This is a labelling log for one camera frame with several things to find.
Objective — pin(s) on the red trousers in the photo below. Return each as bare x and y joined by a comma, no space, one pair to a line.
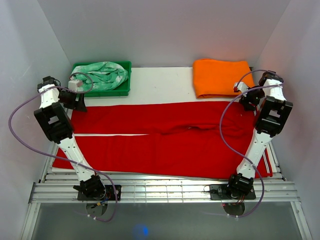
188,139

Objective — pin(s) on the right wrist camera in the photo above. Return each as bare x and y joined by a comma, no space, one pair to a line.
240,87

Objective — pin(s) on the green plastic bin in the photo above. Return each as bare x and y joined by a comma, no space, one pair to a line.
120,91

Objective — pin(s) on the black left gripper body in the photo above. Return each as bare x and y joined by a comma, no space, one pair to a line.
67,98

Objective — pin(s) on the folded orange trousers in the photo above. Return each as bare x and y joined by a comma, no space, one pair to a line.
216,78

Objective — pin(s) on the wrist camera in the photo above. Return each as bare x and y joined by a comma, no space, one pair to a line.
75,85
240,87

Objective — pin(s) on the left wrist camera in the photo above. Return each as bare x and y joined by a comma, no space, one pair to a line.
75,85

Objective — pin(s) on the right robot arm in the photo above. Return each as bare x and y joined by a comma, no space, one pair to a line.
273,110

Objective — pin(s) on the aluminium frame rail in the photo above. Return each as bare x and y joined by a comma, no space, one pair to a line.
56,186

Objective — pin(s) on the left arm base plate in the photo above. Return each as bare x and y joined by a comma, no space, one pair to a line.
110,195

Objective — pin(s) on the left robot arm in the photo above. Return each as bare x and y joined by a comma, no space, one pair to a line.
56,125

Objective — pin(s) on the green white patterned trousers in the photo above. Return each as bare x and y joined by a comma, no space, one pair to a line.
100,76

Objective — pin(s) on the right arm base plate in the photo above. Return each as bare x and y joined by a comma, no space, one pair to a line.
220,192

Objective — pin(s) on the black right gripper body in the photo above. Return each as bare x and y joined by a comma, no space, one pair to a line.
253,97

